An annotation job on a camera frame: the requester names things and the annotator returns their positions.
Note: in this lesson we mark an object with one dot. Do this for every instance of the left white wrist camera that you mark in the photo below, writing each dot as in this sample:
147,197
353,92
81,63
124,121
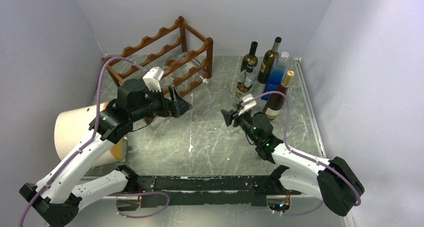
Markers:
152,79

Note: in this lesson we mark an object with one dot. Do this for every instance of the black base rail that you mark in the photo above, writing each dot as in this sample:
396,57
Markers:
255,190

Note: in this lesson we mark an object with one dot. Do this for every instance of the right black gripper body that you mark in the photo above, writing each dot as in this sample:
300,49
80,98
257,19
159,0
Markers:
244,120

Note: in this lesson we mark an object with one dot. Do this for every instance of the white drum orange lid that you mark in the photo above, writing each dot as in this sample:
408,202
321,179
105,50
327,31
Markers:
70,126

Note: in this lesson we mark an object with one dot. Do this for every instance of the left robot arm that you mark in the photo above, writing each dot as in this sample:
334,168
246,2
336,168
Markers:
59,196

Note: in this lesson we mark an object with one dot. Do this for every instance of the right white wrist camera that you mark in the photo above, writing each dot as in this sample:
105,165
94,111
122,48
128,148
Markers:
247,103

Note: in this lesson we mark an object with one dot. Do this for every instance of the dark bottle gold foil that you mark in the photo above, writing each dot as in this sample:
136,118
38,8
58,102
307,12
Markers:
276,101

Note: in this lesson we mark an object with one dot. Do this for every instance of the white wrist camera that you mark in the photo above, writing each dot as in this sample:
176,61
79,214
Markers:
152,79
247,103

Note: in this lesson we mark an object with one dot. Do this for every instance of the dark bottle cream label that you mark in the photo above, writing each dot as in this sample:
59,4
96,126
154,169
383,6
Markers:
251,57

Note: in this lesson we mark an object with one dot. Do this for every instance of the green wine bottle silver cap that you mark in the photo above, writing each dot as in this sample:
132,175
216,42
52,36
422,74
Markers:
268,61

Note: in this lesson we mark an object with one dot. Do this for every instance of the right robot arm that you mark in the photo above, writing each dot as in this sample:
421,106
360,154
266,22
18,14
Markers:
330,180

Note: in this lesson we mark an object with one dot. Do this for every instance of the clear bottle silver cap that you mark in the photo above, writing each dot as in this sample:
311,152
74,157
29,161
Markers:
182,71

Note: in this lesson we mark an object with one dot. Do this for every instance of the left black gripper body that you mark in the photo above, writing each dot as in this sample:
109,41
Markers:
167,108

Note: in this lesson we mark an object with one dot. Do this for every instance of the brown wooden wine rack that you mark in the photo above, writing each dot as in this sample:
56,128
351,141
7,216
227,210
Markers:
204,54

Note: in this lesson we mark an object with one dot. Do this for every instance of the blue labelled clear bottle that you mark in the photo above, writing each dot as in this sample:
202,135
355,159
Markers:
279,68

